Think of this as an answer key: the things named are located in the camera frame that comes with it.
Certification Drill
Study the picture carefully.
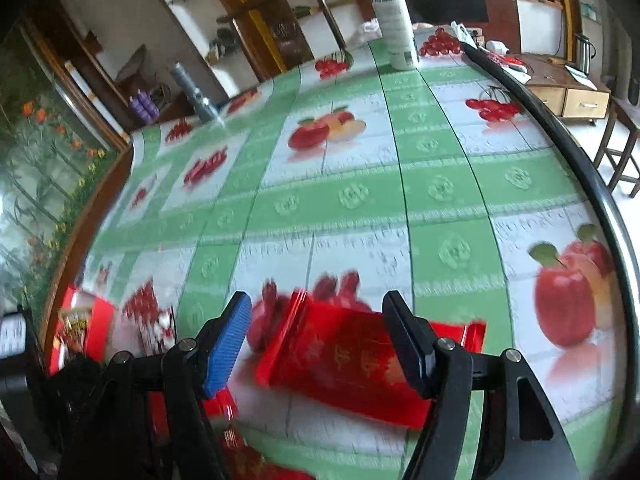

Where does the electric kettle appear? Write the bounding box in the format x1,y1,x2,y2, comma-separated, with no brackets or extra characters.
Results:
575,32,597,75

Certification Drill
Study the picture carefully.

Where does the red white patterned packet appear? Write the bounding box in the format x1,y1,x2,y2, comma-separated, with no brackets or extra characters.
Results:
137,308,176,356

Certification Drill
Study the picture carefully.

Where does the white spray bottle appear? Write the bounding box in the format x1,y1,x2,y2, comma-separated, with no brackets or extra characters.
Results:
370,0,418,70

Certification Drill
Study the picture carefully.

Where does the dark red jujube packet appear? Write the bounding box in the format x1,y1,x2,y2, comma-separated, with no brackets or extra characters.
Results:
219,426,314,480

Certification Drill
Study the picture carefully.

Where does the wooden stool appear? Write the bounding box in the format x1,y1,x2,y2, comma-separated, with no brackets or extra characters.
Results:
591,96,640,201

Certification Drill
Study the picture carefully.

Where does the wooden tv cabinet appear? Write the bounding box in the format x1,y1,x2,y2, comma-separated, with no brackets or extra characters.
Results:
514,54,611,122

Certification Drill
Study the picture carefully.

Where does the grey flashlight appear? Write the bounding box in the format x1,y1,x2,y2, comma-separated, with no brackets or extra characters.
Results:
170,62,219,122

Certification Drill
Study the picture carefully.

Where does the flower mural panel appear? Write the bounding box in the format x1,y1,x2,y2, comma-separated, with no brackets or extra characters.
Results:
1,24,117,311

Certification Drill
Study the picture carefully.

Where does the red shallow tray box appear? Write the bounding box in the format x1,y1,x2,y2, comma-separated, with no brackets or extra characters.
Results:
48,286,116,375

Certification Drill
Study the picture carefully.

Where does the wooden armchair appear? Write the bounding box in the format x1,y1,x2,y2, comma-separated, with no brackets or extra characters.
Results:
217,0,346,82

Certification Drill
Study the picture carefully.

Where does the green fruit tablecloth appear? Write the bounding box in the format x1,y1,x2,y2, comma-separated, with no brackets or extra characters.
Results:
73,28,639,479

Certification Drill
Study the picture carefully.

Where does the brown gold snack bag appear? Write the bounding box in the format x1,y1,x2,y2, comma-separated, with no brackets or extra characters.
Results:
56,307,92,354

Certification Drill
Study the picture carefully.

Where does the white plastic bag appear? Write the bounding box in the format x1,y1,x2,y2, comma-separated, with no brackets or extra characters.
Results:
347,18,383,49

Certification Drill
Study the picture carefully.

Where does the long red snack packet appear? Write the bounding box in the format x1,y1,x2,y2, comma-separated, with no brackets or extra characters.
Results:
252,288,487,430

